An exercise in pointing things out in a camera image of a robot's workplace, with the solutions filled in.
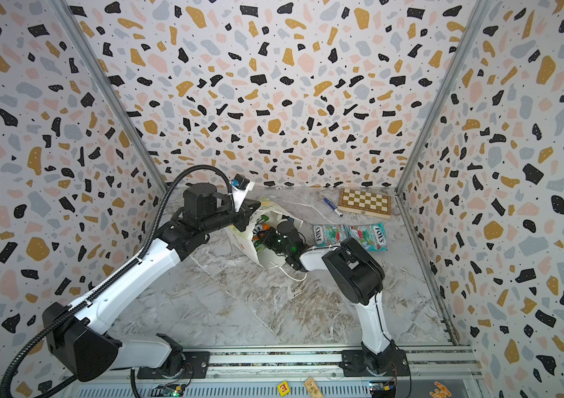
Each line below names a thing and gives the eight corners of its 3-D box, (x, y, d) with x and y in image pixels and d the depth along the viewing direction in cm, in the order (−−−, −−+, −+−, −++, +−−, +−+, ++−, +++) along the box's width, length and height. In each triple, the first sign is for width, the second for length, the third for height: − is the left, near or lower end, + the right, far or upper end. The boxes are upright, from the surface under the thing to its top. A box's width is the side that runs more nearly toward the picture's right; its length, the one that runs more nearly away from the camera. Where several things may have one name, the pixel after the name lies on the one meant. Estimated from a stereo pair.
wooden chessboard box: (337, 209, 116) (338, 205, 114) (340, 190, 124) (341, 186, 122) (389, 218, 113) (391, 214, 111) (389, 199, 121) (390, 195, 119)
